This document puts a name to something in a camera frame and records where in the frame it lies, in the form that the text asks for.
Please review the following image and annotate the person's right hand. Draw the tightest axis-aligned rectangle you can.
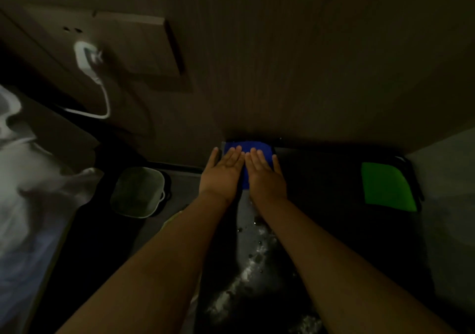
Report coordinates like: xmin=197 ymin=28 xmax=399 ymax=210
xmin=244 ymin=148 xmax=288 ymax=207

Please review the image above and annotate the person's left hand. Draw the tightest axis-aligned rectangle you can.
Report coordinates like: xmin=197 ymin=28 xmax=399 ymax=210
xmin=199 ymin=145 xmax=246 ymax=205

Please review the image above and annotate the person's left forearm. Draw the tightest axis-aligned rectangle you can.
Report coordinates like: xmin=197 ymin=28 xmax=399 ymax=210
xmin=56 ymin=191 xmax=231 ymax=334

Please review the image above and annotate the person's right forearm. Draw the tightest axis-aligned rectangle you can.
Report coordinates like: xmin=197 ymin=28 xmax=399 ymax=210
xmin=252 ymin=196 xmax=458 ymax=334

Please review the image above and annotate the blue cleaning cloth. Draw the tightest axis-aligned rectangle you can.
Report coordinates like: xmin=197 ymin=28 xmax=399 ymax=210
xmin=223 ymin=141 xmax=275 ymax=190

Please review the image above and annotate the grey waste bin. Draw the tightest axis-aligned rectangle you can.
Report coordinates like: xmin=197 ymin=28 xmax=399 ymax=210
xmin=110 ymin=166 xmax=166 ymax=219

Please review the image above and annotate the green cleaning cloth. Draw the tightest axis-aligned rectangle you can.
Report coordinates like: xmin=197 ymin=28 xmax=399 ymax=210
xmin=361 ymin=162 xmax=418 ymax=213

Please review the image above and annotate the white power plug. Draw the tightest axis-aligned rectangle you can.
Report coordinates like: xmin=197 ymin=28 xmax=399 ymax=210
xmin=73 ymin=41 xmax=105 ymax=84

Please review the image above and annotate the white bedding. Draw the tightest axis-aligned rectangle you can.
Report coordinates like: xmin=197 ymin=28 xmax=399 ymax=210
xmin=0 ymin=84 xmax=105 ymax=334

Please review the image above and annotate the white cable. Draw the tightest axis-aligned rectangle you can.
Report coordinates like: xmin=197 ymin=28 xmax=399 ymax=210
xmin=63 ymin=78 xmax=112 ymax=120

